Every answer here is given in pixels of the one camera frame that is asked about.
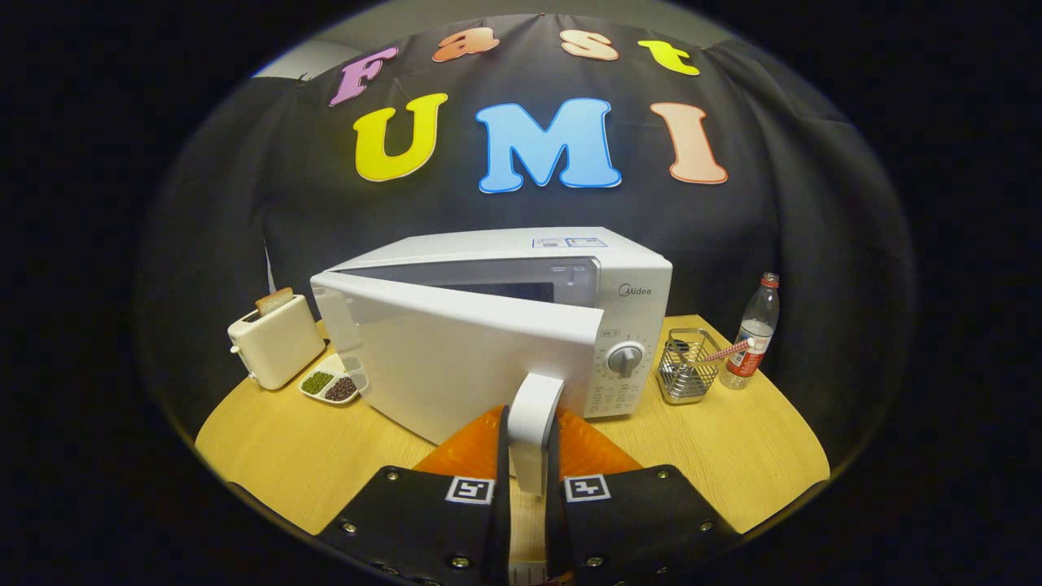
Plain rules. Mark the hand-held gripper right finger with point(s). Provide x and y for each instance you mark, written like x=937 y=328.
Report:
x=555 y=537

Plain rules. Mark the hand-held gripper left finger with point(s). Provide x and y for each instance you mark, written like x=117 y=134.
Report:
x=501 y=537

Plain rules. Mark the white toaster oven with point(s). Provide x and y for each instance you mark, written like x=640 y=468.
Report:
x=456 y=358

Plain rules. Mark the cream toaster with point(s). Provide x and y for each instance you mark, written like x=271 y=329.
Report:
x=277 y=346

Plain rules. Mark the white divided bean dish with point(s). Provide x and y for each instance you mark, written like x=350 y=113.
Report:
x=317 y=382

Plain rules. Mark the red white striped straw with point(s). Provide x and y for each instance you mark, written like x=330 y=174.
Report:
x=728 y=352

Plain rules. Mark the clear plastic water bottle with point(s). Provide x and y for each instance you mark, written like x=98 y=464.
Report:
x=757 y=325

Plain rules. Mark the toast slice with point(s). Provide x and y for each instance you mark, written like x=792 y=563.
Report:
x=274 y=302

